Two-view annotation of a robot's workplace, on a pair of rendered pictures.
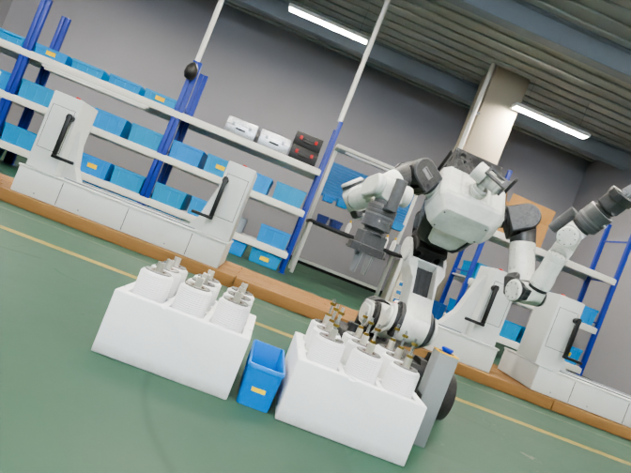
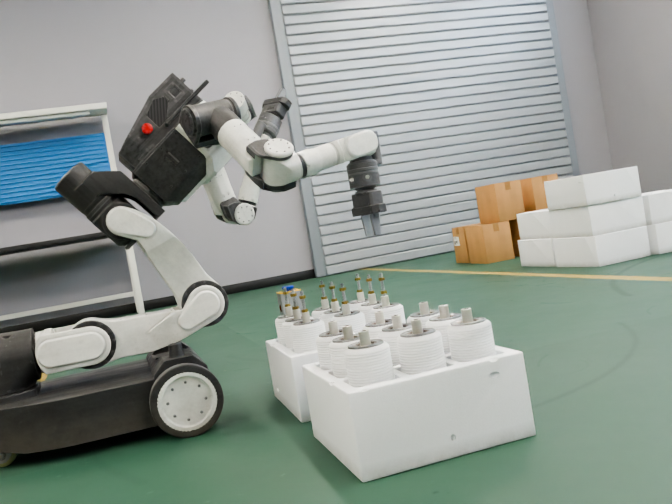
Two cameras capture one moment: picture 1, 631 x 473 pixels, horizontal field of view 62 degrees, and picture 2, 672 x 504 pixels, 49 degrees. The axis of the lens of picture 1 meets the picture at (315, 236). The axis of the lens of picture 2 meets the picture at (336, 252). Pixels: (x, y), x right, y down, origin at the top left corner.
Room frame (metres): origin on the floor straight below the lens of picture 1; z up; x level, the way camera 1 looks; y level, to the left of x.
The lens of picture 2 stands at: (2.06, 1.86, 0.51)
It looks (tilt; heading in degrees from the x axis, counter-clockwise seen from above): 2 degrees down; 258
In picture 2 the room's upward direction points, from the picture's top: 10 degrees counter-clockwise
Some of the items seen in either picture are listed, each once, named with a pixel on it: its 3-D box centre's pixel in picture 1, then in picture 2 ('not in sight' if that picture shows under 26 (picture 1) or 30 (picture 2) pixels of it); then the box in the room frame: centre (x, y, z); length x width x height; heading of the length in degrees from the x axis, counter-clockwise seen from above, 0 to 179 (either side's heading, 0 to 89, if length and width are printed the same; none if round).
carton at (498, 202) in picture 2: not in sight; (499, 202); (-0.45, -3.57, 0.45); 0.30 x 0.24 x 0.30; 97
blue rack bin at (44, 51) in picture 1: (59, 60); not in sight; (6.18, 3.59, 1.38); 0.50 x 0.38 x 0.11; 5
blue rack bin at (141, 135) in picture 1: (149, 140); not in sight; (6.30, 2.29, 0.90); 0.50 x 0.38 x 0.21; 6
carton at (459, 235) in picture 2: not in sight; (475, 242); (-0.33, -3.88, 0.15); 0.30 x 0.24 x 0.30; 4
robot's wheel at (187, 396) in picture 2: not in sight; (186, 400); (2.12, -0.19, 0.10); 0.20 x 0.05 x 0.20; 5
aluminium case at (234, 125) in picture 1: (242, 131); not in sight; (6.36, 1.29, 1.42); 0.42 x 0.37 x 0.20; 2
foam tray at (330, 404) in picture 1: (344, 391); (345, 364); (1.65, -0.26, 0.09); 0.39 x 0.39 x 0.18; 3
